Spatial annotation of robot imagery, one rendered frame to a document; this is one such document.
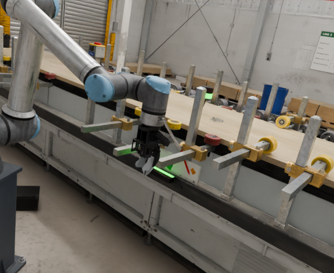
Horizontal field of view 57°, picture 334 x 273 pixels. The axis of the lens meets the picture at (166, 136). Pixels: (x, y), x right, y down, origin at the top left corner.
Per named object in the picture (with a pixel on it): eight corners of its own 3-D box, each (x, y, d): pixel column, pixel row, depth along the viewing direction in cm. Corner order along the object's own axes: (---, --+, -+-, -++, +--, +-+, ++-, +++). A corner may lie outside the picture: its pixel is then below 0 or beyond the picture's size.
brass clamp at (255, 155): (255, 162, 125) (258, 151, 124) (226, 151, 133) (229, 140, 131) (261, 160, 130) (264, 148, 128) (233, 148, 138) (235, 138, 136)
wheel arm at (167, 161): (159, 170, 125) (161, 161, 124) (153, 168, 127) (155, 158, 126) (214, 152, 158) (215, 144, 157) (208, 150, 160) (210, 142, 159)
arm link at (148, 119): (152, 108, 118) (171, 115, 113) (150, 119, 120) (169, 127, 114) (136, 109, 111) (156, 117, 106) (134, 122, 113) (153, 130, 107)
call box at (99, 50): (95, 58, 178) (96, 44, 175) (87, 56, 182) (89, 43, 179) (104, 59, 183) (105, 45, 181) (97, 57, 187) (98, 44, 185)
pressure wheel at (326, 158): (328, 155, 128) (308, 158, 133) (333, 173, 128) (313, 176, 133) (331, 152, 132) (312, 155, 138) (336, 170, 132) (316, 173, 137)
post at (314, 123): (281, 232, 124) (321, 117, 109) (273, 227, 125) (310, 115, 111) (284, 228, 126) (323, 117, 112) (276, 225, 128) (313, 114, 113)
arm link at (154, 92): (154, 74, 115) (177, 80, 110) (148, 106, 118) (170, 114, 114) (139, 75, 107) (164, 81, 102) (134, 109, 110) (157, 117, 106)
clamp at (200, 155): (200, 162, 143) (202, 151, 141) (177, 151, 150) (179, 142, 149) (206, 159, 147) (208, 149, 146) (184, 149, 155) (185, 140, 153)
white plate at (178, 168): (196, 186, 146) (200, 167, 143) (155, 164, 160) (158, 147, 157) (197, 185, 146) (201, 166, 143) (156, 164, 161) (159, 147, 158)
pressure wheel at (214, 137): (210, 160, 153) (215, 139, 150) (197, 155, 158) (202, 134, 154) (218, 157, 160) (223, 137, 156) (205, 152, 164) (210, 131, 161)
